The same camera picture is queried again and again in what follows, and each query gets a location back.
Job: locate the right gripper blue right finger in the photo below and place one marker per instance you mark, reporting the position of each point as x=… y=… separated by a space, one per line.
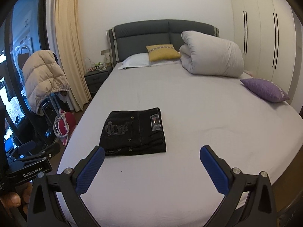
x=217 y=168

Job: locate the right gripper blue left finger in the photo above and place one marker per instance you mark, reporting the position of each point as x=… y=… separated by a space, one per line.
x=86 y=170

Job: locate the black embroidered jeans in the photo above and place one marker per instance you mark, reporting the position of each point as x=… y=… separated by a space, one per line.
x=129 y=133

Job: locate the person's left hand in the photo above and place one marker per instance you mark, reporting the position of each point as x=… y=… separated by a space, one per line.
x=14 y=200

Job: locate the black chair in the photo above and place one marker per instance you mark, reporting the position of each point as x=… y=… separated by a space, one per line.
x=36 y=126

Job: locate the beige puffer jacket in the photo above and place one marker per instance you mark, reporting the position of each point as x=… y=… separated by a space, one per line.
x=43 y=76

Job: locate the grey bedside table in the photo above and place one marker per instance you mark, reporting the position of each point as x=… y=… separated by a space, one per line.
x=94 y=79

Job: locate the purple cushion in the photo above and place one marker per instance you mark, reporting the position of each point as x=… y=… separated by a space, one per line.
x=266 y=90

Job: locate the rolled white duvet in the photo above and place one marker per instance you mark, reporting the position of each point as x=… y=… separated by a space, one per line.
x=203 y=54

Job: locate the white pillow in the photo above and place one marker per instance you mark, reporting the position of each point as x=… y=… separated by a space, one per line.
x=142 y=60

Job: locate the yellow pillow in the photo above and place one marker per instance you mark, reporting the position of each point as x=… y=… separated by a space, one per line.
x=162 y=52

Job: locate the dark grey headboard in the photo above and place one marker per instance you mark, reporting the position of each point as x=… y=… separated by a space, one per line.
x=132 y=38

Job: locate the white wardrobe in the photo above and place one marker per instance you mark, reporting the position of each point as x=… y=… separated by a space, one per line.
x=265 y=32

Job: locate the beige curtain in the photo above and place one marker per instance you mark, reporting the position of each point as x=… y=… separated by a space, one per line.
x=67 y=31

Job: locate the red bag with rope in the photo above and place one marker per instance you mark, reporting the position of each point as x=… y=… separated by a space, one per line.
x=64 y=125

